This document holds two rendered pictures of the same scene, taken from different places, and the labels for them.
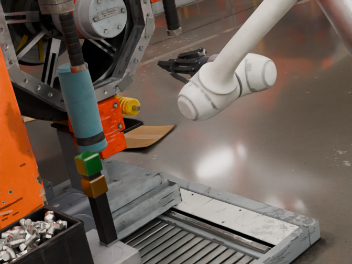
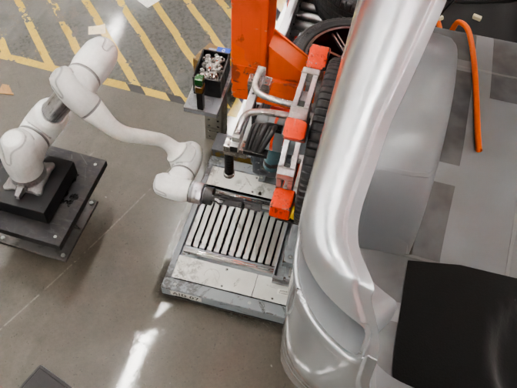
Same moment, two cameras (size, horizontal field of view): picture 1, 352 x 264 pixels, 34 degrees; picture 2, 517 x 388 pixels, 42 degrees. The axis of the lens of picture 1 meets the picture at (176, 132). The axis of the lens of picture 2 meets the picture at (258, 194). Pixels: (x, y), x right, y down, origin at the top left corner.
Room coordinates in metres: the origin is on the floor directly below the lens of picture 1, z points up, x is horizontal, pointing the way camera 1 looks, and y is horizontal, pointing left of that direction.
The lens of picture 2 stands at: (2.95, -0.93, 2.85)
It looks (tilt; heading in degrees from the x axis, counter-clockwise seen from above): 55 degrees down; 141
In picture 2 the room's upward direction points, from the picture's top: 3 degrees clockwise
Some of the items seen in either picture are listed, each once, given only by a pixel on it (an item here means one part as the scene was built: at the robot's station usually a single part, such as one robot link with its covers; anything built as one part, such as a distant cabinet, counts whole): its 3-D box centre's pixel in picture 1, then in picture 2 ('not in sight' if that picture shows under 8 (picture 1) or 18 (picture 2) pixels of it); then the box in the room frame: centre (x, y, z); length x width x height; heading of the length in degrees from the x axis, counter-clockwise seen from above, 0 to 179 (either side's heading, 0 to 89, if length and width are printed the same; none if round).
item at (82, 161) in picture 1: (88, 163); (199, 80); (1.10, 0.19, 0.64); 0.04 x 0.04 x 0.04; 39
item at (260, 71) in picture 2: not in sight; (277, 81); (1.60, 0.23, 1.03); 0.19 x 0.18 x 0.11; 39
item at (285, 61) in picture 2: not in sight; (325, 77); (1.45, 0.63, 0.69); 0.52 x 0.17 x 0.35; 39
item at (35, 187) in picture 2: not in sight; (26, 176); (0.97, -0.66, 0.41); 0.22 x 0.18 x 0.06; 132
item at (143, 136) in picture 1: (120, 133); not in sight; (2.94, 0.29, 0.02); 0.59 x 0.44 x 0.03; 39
